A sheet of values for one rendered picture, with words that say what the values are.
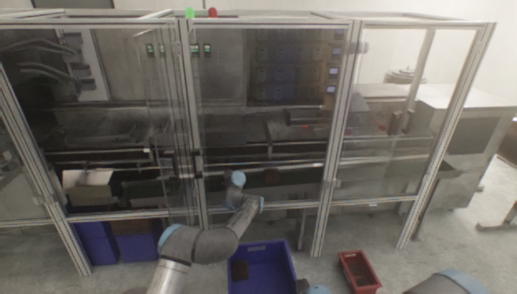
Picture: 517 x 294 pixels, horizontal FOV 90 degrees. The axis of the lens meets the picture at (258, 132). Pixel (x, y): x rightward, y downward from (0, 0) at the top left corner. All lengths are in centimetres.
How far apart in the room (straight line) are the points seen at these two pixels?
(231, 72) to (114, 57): 81
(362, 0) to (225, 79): 359
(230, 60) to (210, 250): 134
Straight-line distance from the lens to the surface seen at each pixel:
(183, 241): 103
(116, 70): 212
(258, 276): 199
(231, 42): 193
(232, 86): 200
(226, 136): 174
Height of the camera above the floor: 189
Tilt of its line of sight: 28 degrees down
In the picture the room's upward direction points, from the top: 1 degrees clockwise
